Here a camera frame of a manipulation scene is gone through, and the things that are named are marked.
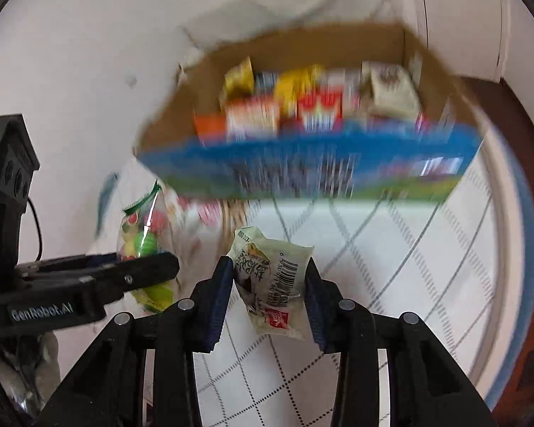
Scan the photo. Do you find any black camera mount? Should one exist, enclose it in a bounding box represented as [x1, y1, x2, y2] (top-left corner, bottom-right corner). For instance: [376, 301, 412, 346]
[0, 115, 39, 293]

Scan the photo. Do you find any white green snack packet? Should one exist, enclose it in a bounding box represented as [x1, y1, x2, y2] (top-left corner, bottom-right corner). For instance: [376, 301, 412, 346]
[227, 227, 313, 339]

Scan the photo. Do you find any orange panda snack packet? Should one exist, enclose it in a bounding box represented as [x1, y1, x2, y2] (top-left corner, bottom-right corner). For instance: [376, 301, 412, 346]
[225, 96, 281, 141]

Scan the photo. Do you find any white door with handle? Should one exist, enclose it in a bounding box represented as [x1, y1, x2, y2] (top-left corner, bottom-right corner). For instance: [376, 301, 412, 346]
[414, 0, 507, 82]

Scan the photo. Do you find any red spicy strip packet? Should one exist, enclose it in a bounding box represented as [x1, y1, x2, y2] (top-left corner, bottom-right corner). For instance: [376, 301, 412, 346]
[297, 88, 343, 133]

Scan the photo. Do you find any beige chocolate stick packet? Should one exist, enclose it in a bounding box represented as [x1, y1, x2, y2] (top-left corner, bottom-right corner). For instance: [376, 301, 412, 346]
[362, 62, 422, 121]

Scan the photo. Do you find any clear fruit gum ball bag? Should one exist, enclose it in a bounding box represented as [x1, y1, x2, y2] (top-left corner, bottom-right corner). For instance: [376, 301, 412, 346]
[116, 181, 179, 313]

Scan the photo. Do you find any cardboard box with blue print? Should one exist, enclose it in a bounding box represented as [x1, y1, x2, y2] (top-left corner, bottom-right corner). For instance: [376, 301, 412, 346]
[136, 22, 482, 201]

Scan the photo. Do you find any white quilted bed cover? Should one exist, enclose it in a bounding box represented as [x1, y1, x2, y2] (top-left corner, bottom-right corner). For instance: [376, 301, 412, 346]
[88, 150, 534, 427]

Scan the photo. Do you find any yellow black noodle packet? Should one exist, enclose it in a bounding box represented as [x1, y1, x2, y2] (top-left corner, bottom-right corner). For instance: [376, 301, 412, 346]
[255, 65, 325, 118]

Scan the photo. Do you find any yellow panda snack packet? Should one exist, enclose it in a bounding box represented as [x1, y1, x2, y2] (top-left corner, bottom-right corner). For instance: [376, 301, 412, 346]
[219, 57, 255, 109]

